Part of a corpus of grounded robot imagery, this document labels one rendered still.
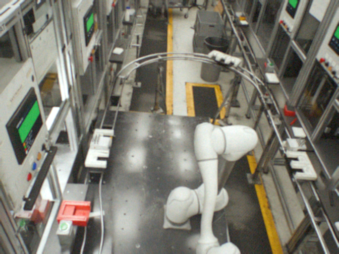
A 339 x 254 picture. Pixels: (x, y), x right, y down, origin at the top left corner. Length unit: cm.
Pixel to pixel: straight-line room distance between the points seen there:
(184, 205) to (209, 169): 50
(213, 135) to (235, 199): 178
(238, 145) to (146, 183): 97
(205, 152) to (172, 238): 77
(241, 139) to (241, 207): 169
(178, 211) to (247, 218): 127
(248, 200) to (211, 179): 178
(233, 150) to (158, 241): 82
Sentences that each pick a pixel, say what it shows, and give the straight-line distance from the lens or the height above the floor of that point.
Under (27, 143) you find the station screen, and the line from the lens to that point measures 129.
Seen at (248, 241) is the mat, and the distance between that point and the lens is 293.
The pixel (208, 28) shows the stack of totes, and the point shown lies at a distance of 520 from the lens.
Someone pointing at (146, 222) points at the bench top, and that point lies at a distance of 206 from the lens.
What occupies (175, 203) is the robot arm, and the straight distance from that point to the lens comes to 187.
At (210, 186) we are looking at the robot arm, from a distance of 145.
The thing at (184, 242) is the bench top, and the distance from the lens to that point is 201.
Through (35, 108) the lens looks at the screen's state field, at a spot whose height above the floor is 166.
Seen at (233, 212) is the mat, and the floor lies 1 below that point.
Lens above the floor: 243
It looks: 40 degrees down
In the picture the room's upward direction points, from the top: 6 degrees clockwise
